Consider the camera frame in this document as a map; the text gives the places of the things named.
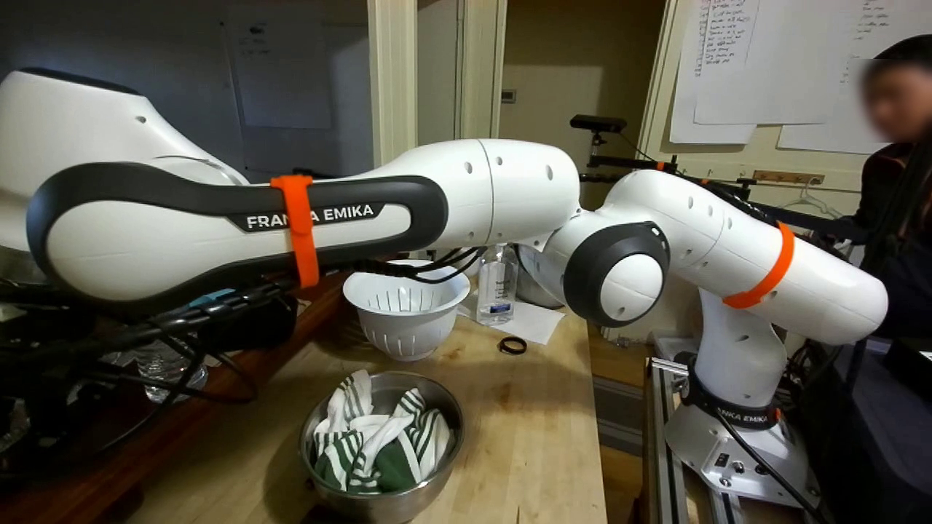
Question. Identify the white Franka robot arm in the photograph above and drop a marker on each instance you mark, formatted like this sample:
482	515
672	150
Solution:
484	190

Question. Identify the clear soap dispenser bottle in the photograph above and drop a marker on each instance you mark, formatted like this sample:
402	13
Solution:
497	291

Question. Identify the white plastic colander bowl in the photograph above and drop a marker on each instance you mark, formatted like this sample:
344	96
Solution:
405	314

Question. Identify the white paper sheet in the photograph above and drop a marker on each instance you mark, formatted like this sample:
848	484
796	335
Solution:
531	321

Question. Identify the green white striped cloth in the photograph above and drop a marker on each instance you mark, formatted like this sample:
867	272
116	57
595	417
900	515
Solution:
379	439

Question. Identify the black bundled object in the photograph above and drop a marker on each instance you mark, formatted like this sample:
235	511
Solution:
255	323

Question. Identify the steel bowl holding cloth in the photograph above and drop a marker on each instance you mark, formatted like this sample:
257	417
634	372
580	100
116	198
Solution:
383	503

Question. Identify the aluminium robot mounting base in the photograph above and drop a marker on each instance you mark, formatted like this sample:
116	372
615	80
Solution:
724	461

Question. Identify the dark brown wooden table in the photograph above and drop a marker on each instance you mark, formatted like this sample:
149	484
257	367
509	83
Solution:
118	476

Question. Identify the seated person dark clothes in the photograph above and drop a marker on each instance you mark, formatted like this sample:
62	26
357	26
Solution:
903	221

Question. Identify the black stereo camera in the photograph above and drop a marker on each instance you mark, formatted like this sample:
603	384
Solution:
598	123

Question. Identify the white wall whiteboard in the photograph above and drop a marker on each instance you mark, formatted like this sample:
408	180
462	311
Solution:
775	58

